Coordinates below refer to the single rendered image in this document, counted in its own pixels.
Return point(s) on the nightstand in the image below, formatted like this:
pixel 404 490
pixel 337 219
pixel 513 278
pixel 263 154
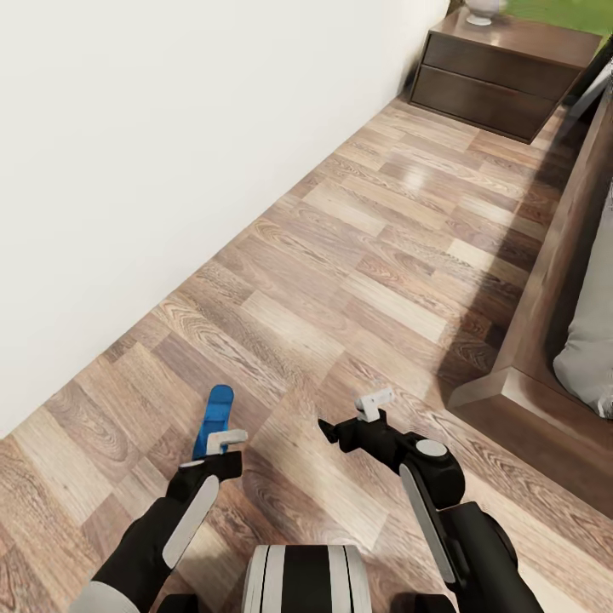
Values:
pixel 508 77

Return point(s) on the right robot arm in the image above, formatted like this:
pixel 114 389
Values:
pixel 471 550

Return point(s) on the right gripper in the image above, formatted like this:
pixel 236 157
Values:
pixel 356 433

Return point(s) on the fixed window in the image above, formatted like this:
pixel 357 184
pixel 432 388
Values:
pixel 592 16

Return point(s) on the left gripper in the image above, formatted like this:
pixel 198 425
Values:
pixel 230 462

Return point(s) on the robot trunk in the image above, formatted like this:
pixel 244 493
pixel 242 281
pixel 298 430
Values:
pixel 306 578

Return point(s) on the sandal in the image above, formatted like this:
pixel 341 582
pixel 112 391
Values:
pixel 216 417

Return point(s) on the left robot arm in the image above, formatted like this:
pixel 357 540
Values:
pixel 131 579

